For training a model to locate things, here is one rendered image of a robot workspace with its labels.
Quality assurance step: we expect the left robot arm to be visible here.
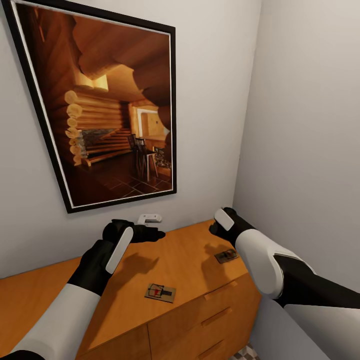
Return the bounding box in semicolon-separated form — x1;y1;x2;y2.
0;214;166;360

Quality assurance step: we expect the mousetrap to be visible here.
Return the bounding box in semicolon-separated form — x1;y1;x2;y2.
144;283;176;304
214;249;240;264

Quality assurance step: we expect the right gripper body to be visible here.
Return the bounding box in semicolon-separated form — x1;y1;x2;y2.
210;222;228;241

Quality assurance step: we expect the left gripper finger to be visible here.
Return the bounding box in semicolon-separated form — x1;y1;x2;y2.
157;231;166;240

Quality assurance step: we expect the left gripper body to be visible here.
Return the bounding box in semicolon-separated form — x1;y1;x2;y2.
136;225;158;243

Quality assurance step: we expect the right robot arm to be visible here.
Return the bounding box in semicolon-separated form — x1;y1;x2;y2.
210;207;360;360

